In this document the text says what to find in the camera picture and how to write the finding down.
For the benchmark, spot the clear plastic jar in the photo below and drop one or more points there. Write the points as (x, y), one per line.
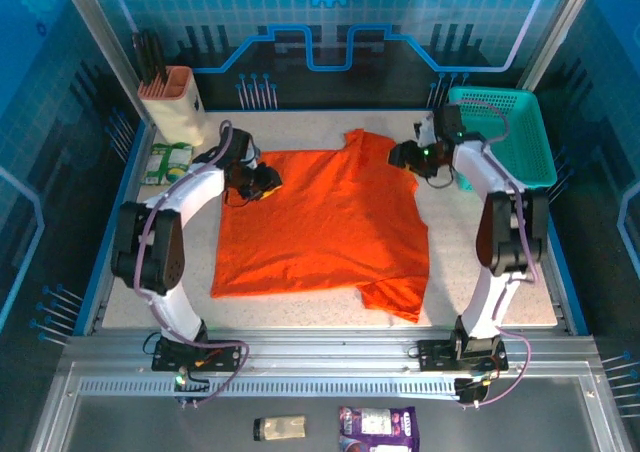
(280, 428)

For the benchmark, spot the aluminium upright post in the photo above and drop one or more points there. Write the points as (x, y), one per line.
(560, 17)
(102, 32)

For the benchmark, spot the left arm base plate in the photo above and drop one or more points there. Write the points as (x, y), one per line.
(225, 350)

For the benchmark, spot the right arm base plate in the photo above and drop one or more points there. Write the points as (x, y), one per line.
(432, 354)

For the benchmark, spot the cream knife block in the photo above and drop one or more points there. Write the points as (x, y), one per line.
(172, 109)

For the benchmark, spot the orange t-shirt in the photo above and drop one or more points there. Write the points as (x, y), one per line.
(325, 222)

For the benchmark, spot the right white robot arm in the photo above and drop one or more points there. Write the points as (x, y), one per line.
(482, 297)

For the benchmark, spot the aluminium frame rail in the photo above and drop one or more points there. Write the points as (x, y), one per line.
(325, 352)

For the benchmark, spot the teal plastic basket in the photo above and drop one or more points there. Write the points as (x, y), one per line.
(520, 137)

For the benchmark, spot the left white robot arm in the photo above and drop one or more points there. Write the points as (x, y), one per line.
(180, 312)

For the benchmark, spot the green snack bag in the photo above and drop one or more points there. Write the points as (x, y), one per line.
(167, 164)

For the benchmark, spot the purple snack bag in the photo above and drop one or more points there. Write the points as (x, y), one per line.
(377, 427)

